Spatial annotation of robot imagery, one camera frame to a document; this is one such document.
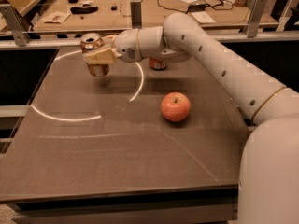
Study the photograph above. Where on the black handheld device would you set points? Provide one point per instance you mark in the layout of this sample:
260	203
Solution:
83	10

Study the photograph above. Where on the middle metal rail bracket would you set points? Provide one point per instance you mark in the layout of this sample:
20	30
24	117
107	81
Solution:
136	14

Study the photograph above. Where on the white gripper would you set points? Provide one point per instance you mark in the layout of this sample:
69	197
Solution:
126	46

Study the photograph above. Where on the white paper card right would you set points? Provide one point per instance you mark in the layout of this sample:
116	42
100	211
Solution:
202	17

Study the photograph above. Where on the left metal rail bracket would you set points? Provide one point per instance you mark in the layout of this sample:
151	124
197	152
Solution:
21	38

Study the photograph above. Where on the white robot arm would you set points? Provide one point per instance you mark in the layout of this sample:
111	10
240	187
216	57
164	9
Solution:
269	171

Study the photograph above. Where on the gold orange soda can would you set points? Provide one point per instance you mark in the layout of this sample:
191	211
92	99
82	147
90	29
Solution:
91	42

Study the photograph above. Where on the black power adapter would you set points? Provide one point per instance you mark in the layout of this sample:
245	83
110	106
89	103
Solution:
197	7

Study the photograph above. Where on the white paper note left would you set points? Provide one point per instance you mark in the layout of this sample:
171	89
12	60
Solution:
56	17

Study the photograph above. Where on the wooden background desk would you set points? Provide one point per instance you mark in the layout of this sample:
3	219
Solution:
154	13

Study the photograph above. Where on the small black object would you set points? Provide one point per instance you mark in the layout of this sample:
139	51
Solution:
114	7

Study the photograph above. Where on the right metal rail bracket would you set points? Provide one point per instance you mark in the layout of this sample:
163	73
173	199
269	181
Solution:
254	18

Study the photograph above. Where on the red apple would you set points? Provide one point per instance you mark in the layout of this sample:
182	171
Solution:
175	106

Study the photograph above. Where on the metal rail bracket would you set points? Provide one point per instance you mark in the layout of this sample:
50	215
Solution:
136	14
21	38
254	18

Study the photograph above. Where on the red soda can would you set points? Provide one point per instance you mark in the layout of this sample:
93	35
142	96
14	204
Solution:
157	64

